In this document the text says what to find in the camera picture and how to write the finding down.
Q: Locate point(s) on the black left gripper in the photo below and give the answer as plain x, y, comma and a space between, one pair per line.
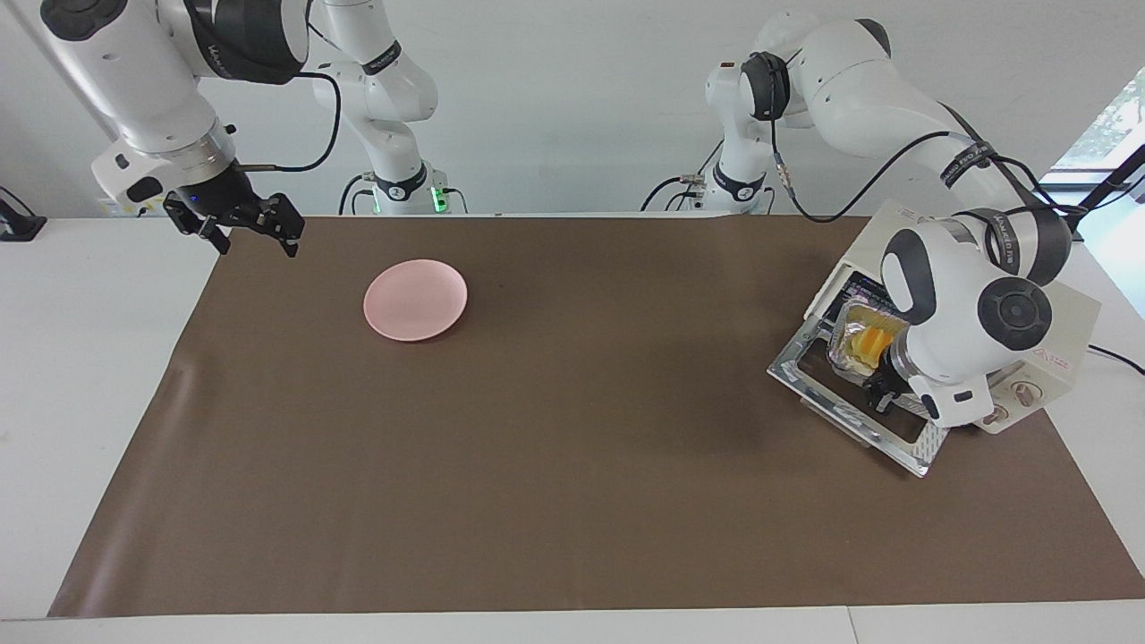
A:
903, 385

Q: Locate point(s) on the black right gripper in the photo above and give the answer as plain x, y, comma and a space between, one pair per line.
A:
224, 192

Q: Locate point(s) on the yellow sliced bread loaf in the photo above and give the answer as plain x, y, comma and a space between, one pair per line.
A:
869, 344

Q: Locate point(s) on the aluminium foil tray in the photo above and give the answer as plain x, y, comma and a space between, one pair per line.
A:
841, 349

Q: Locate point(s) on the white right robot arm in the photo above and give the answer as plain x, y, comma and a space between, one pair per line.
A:
134, 72

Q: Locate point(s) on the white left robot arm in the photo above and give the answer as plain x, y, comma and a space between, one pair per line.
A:
948, 304

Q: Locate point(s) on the silver glass oven door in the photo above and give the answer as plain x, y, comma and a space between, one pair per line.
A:
930, 447

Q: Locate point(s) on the beige oven knob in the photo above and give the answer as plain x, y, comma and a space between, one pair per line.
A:
1029, 394
995, 417

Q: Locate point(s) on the cream toaster oven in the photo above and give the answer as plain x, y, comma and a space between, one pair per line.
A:
1073, 322

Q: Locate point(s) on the pink round plate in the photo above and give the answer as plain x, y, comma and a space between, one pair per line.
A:
416, 300

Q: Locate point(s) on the black desk clamp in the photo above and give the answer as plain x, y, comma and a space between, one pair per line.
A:
18, 225

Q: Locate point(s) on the brown table mat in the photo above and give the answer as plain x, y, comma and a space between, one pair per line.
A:
626, 537

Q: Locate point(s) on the window with green outdoors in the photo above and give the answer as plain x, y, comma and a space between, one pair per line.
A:
1118, 116

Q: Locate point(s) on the white wall socket box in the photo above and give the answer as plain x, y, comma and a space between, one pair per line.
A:
121, 211

